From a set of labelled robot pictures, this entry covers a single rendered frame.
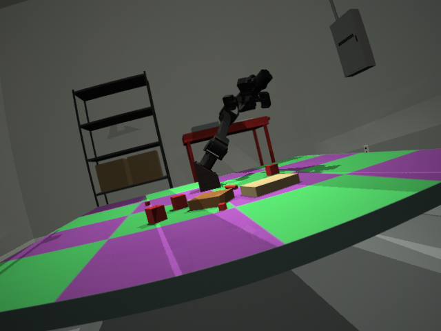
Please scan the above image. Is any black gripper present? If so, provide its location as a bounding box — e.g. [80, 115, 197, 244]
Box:
[223, 89, 271, 112]

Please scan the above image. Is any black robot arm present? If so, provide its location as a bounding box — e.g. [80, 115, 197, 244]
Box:
[198, 70, 273, 172]

